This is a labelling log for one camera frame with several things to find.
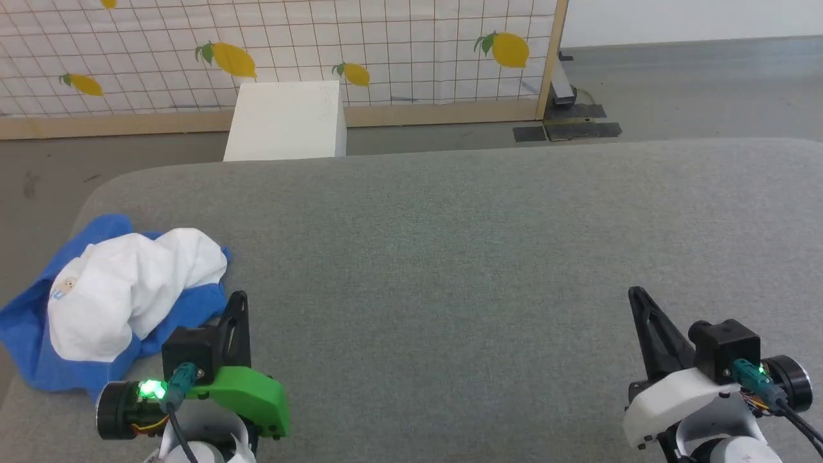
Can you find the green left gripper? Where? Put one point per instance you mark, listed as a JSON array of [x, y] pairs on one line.
[[254, 399]]

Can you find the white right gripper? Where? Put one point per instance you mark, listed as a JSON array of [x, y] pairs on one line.
[[675, 395]]

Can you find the blue and white garment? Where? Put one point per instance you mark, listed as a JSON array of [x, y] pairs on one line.
[[122, 289]]

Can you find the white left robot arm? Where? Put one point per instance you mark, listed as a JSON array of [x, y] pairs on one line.
[[206, 444]]

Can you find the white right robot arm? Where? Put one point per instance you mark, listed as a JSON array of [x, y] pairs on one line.
[[726, 444]]

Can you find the white box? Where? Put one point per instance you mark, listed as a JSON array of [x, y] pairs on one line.
[[286, 122]]

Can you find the grey metal partition support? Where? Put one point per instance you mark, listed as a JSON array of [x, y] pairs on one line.
[[562, 83]]

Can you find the lemon print grid partition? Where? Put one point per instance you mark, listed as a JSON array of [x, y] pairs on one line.
[[411, 38]]

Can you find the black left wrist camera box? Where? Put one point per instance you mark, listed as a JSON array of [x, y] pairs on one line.
[[189, 350]]

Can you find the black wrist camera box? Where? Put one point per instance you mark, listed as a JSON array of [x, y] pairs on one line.
[[726, 347], [189, 350]]

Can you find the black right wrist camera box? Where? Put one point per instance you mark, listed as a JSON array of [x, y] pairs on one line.
[[726, 347]]

